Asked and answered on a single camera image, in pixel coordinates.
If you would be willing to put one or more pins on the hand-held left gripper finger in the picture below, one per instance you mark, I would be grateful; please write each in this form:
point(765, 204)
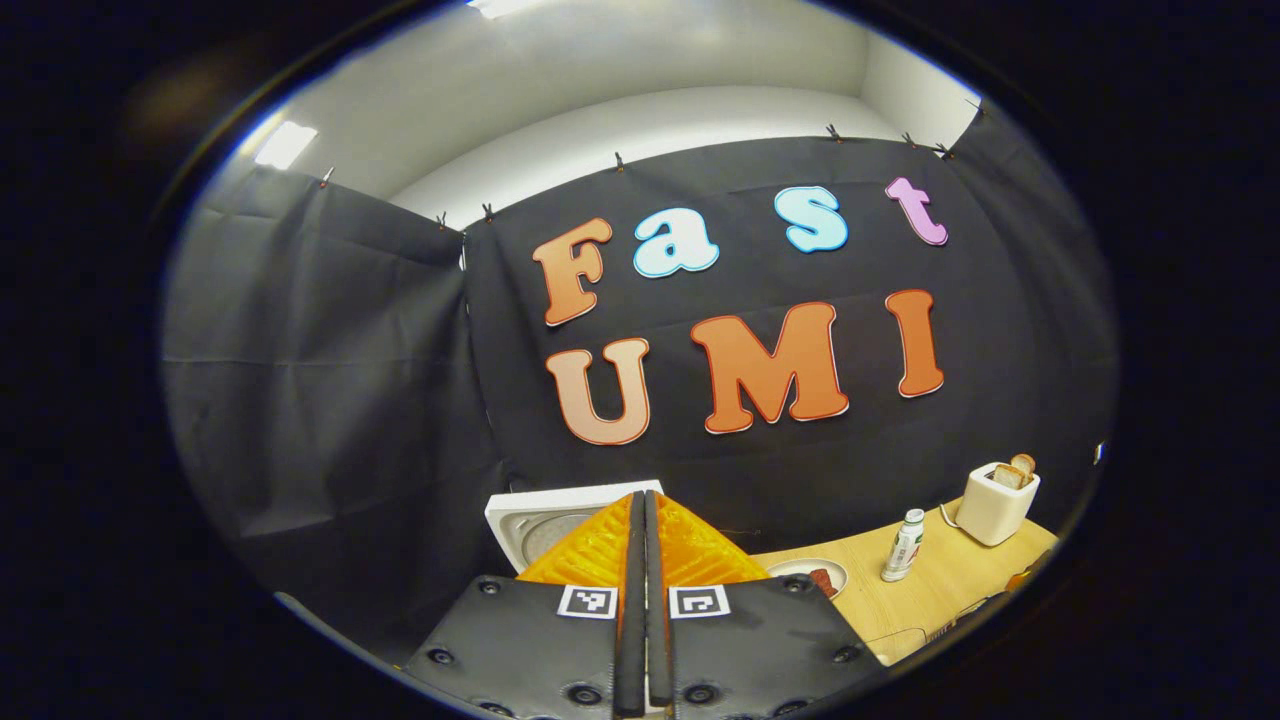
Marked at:
point(632, 620)
point(657, 620)

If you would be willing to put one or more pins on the white rice cooker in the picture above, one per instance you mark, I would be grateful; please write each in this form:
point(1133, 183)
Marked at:
point(530, 525)

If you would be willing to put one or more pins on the white round plate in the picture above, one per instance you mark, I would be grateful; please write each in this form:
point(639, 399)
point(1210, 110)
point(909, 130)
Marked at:
point(795, 570)

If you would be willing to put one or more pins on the red meat piece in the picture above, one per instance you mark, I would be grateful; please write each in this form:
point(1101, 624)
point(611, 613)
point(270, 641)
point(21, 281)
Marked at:
point(823, 581)

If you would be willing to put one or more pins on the white drink bottle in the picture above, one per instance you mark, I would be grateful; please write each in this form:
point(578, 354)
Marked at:
point(903, 545)

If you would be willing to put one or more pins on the black backdrop cloth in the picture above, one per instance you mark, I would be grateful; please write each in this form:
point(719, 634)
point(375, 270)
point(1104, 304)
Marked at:
point(350, 400)

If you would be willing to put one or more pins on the cream toaster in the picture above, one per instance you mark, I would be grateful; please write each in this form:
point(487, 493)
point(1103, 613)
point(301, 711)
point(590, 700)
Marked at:
point(997, 505)

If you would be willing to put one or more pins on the bread slice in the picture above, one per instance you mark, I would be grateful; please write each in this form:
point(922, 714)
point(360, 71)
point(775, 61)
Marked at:
point(1024, 463)
point(1008, 476)

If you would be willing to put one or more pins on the ceiling light panel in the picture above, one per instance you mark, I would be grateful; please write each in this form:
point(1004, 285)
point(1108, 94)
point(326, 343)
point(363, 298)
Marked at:
point(285, 145)

